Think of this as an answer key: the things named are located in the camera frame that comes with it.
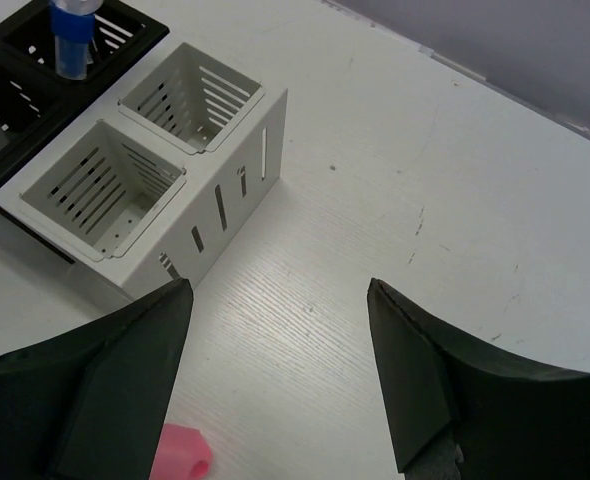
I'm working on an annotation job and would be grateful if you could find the black slotted pen holder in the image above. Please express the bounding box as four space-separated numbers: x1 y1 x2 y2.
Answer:
0 1 182 263

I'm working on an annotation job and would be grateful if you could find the small blue capped bottle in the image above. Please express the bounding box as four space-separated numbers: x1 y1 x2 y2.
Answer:
49 0 104 81

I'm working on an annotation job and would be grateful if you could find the white slotted pen holder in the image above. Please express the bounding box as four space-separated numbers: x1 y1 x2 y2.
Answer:
0 38 288 300

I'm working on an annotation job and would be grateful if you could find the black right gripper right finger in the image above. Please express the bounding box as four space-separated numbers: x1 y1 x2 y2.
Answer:
367 279 590 479

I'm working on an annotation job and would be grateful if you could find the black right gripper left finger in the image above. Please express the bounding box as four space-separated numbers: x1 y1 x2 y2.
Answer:
0 279 194 479

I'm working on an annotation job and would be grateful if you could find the pink capped glue bottle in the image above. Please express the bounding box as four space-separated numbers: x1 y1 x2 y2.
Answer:
150 423 213 480

